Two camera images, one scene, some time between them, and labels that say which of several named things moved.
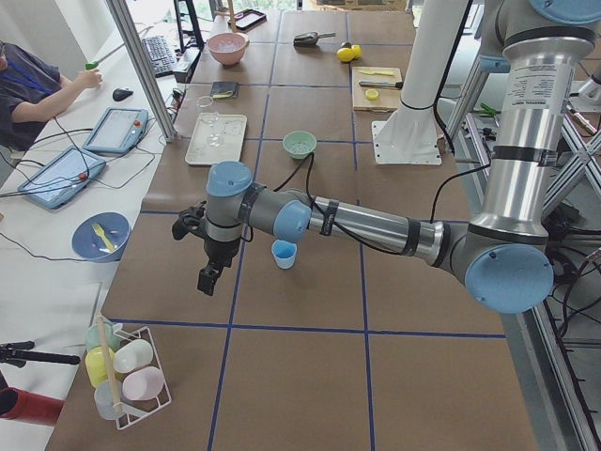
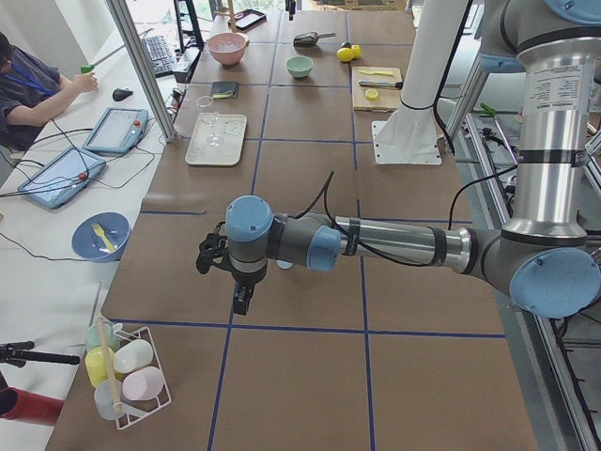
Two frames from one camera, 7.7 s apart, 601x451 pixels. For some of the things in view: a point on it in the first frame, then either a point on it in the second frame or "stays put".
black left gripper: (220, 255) → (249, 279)
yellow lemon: (345, 54) stays put
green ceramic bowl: (299, 145) → (299, 66)
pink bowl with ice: (227, 47) stays put
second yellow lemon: (357, 51) stays put
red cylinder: (22, 405) stays put
